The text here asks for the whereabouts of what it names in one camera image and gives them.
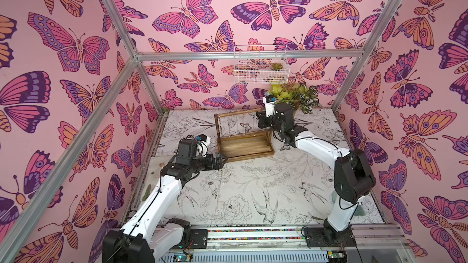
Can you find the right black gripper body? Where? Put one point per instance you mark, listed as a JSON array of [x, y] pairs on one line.
[[266, 121]]

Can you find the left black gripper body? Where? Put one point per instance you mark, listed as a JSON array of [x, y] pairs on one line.
[[205, 164]]

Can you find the wooden jewelry display stand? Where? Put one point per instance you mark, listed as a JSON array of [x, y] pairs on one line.
[[240, 138]]

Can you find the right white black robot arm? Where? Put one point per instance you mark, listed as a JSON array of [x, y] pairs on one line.
[[353, 177]]

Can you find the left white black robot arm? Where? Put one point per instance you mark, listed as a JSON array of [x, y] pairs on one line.
[[153, 204]]

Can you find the glass vase with plants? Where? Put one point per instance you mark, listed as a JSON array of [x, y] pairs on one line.
[[300, 97]]

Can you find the green brush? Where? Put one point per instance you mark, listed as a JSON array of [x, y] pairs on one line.
[[359, 211]]

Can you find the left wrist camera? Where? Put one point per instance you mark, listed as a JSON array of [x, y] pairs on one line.
[[203, 141]]

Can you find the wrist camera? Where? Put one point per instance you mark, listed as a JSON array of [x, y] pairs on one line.
[[269, 104], [203, 141]]

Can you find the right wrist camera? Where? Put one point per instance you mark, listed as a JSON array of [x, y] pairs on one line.
[[269, 104]]

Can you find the white wire wall basket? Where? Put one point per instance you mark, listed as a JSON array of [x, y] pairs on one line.
[[261, 67]]

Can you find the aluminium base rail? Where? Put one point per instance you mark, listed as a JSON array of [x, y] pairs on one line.
[[378, 243]]

